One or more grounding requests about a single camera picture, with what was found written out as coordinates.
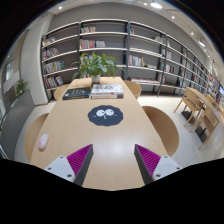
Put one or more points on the black book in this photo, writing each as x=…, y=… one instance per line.
x=77, y=93

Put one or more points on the wooden chair far left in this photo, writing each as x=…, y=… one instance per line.
x=59, y=91

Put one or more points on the wooden side chair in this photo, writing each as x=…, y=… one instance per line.
x=206, y=125

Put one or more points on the pink computer mouse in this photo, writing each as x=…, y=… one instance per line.
x=43, y=141

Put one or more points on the wooden side table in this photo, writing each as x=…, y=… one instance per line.
x=196, y=102

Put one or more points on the large wall bookshelf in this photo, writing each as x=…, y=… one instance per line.
x=157, y=61

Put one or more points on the wooden chair far right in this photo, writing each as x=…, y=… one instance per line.
x=134, y=87

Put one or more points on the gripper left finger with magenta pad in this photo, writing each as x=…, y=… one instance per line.
x=73, y=167

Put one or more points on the green potted plant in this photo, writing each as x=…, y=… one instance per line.
x=95, y=66

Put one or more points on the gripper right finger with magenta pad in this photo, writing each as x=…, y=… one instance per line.
x=152, y=166

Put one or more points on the wooden chair near right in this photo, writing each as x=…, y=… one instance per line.
x=165, y=127

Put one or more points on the white stacked books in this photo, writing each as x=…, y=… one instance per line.
x=107, y=91

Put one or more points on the small plant at left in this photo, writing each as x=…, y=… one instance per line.
x=21, y=87

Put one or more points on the wooden chair near left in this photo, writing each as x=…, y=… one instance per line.
x=32, y=134

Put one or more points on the dark round cartoon mouse pad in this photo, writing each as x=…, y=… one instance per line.
x=105, y=115

